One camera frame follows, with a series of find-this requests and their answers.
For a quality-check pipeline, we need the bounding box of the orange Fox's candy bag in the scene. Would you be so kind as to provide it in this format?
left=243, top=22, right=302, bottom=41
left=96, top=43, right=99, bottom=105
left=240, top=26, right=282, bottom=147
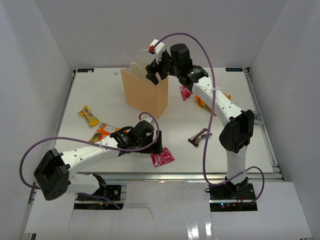
left=89, top=122, right=120, bottom=143

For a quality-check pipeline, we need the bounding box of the blue label left corner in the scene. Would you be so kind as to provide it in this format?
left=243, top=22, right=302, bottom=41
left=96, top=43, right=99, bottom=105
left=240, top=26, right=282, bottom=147
left=76, top=68, right=95, bottom=73

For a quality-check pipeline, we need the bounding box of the blue label right corner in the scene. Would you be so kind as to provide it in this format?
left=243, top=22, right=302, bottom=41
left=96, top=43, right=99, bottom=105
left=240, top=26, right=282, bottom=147
left=225, top=67, right=243, bottom=72

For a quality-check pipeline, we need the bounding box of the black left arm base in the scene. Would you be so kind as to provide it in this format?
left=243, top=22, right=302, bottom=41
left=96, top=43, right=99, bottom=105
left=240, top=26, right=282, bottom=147
left=74, top=185, right=124, bottom=210

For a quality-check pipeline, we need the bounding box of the blue label corner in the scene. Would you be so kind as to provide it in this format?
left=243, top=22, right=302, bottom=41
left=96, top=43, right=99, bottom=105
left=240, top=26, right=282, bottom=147
left=76, top=68, right=95, bottom=73
left=225, top=67, right=243, bottom=72

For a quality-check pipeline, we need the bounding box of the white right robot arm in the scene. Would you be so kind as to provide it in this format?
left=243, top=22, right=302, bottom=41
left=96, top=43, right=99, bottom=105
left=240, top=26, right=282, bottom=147
left=145, top=39, right=254, bottom=200

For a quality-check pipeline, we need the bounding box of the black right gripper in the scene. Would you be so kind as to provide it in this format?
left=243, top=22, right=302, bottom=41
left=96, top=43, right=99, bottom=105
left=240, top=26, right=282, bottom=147
left=146, top=50, right=182, bottom=85

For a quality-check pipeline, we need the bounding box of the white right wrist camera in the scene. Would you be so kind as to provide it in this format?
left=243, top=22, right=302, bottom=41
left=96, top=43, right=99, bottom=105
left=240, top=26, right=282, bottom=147
left=148, top=39, right=166, bottom=64

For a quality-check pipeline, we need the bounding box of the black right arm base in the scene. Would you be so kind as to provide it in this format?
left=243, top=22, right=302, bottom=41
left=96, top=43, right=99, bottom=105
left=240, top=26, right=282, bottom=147
left=205, top=183, right=258, bottom=213

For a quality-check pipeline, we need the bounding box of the brown paper bag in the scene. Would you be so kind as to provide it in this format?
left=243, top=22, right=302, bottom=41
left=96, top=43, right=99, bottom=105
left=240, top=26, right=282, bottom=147
left=120, top=49, right=169, bottom=119

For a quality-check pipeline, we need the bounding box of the yellow M&M's packet on table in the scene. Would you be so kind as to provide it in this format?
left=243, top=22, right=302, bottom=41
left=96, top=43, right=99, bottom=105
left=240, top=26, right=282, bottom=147
left=78, top=105, right=100, bottom=127

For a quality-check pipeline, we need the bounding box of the red snack packet near bag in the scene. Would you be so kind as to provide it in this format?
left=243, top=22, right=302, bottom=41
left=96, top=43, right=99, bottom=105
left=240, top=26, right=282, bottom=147
left=180, top=86, right=192, bottom=101

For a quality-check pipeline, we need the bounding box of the pink snack packet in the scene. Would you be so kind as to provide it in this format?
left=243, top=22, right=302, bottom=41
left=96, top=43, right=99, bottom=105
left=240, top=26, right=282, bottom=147
left=150, top=147, right=175, bottom=168

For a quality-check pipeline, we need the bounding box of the brown chocolate bar wrapper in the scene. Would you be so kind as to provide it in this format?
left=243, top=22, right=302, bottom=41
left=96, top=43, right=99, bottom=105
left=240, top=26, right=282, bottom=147
left=188, top=128, right=212, bottom=147

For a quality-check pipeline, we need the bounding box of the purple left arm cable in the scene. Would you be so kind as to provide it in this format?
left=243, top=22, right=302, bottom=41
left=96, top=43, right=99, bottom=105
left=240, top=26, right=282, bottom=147
left=19, top=112, right=160, bottom=210

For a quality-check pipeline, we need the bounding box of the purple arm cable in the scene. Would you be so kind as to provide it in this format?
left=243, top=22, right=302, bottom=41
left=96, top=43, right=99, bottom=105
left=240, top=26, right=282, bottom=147
left=19, top=112, right=160, bottom=210
left=154, top=32, right=265, bottom=206

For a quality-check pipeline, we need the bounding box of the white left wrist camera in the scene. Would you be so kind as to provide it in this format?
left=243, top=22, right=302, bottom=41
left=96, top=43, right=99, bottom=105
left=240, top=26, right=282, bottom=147
left=141, top=117, right=154, bottom=125

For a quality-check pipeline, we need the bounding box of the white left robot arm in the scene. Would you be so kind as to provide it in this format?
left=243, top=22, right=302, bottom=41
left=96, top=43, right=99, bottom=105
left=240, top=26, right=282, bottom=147
left=33, top=118, right=163, bottom=201

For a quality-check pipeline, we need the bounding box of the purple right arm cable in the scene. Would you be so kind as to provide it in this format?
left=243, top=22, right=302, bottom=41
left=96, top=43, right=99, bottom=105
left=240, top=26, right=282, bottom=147
left=154, top=32, right=265, bottom=206

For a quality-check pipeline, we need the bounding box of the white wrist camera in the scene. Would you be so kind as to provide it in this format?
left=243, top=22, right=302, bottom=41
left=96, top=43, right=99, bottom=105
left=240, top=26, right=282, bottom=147
left=148, top=39, right=166, bottom=64
left=141, top=117, right=154, bottom=125

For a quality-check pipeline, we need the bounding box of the orange yellow candy bag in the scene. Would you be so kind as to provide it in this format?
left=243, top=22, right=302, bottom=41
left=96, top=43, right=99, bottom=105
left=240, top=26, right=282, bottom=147
left=195, top=93, right=232, bottom=113

